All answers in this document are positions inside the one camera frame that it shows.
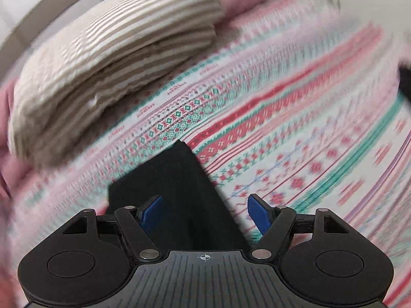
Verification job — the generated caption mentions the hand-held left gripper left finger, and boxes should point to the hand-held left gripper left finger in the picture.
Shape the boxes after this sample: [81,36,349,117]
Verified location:
[62,195,165,261]

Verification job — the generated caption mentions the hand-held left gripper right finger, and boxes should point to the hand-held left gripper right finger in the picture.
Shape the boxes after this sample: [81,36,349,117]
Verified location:
[248,193,350,260]

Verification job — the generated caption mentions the black pants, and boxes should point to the black pants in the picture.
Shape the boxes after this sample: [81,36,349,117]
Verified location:
[107,139,255,252]

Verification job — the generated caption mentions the patterned pink green bed sheet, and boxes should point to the patterned pink green bed sheet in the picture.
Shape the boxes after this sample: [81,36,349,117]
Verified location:
[0,0,411,308]

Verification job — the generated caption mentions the beige striped folded quilt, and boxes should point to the beige striped folded quilt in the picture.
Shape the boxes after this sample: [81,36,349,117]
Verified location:
[8,0,225,169]

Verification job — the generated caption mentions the grey wardrobe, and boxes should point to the grey wardrobe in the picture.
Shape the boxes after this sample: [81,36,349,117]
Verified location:
[0,0,121,58]

